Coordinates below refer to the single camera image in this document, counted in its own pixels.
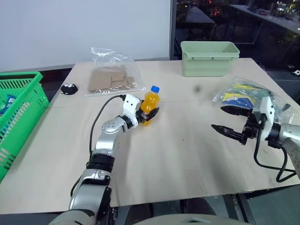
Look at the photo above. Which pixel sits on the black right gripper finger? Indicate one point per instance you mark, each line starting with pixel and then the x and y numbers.
pixel 236 110
pixel 228 131

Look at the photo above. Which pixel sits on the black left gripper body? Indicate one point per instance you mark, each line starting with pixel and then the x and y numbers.
pixel 141 116

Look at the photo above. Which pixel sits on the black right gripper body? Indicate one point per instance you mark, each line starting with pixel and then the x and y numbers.
pixel 252 127

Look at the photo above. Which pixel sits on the orange juice bottle blue cap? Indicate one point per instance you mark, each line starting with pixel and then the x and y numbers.
pixel 150 100

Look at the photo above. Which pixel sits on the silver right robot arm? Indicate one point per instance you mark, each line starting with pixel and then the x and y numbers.
pixel 288 132

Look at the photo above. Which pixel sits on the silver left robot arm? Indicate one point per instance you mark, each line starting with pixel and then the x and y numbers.
pixel 105 143

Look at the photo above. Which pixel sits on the green slotted plastic basket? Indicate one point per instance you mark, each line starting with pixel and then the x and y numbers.
pixel 25 103

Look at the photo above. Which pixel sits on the clear bag with yellow packets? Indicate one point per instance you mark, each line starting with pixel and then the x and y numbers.
pixel 239 97

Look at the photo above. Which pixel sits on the clear bag with cardboard pieces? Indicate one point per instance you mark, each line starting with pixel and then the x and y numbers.
pixel 110 79

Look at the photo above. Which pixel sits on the pale green plastic bin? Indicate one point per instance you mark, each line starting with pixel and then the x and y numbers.
pixel 206 63

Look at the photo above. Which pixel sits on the white tag with black code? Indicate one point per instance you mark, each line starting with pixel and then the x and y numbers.
pixel 296 72

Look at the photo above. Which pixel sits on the black round toy with eyes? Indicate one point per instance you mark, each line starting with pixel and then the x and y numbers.
pixel 68 89

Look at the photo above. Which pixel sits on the white board panel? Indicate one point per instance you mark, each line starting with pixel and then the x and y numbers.
pixel 84 30

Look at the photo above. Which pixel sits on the blue white snack packet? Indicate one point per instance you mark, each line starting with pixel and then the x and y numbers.
pixel 9 100

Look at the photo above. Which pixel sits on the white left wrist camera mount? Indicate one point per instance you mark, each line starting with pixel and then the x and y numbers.
pixel 130 105

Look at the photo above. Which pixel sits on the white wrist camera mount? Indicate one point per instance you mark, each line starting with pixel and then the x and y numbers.
pixel 130 105
pixel 268 112

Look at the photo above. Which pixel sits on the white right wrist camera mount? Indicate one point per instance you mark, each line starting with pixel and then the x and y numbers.
pixel 268 112

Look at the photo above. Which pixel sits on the dark metal table frame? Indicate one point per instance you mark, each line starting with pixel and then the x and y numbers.
pixel 243 208

